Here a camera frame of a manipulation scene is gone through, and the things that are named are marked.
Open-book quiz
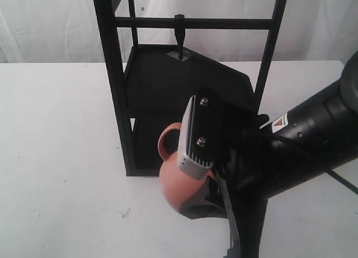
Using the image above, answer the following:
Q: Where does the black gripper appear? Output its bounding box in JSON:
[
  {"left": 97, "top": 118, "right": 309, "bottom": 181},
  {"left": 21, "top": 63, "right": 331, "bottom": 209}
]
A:
[{"left": 179, "top": 112, "right": 270, "bottom": 258}]

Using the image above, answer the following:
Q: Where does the terracotta pink mug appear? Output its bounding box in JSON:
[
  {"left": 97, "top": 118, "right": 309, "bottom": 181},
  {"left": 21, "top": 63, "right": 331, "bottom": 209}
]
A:
[{"left": 157, "top": 123, "right": 216, "bottom": 213}]

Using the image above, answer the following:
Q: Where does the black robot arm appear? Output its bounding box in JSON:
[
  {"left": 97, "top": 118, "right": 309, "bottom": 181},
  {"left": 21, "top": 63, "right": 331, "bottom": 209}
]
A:
[{"left": 178, "top": 55, "right": 357, "bottom": 257}]

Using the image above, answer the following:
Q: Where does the black tiered metal rack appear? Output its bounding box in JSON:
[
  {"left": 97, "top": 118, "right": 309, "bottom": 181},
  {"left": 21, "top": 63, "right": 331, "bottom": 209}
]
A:
[{"left": 93, "top": 0, "right": 287, "bottom": 176}]

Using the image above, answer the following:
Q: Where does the white backdrop curtain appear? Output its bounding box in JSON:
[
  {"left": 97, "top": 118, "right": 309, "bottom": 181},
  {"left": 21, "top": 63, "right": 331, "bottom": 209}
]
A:
[{"left": 1, "top": 0, "right": 357, "bottom": 63}]

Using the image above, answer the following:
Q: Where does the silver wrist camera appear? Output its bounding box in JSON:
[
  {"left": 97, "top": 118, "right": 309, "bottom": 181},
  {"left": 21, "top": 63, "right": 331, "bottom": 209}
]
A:
[{"left": 177, "top": 88, "right": 224, "bottom": 180}]

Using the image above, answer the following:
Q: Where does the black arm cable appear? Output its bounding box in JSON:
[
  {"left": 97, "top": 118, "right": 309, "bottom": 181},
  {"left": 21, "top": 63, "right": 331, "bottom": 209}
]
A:
[{"left": 327, "top": 170, "right": 358, "bottom": 196}]

